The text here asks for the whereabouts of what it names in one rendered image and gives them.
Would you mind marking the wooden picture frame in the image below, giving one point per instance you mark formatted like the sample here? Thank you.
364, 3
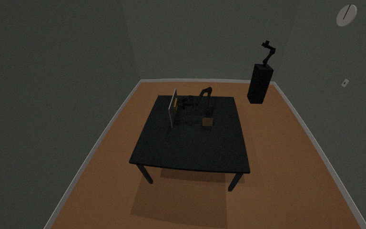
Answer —
175, 105

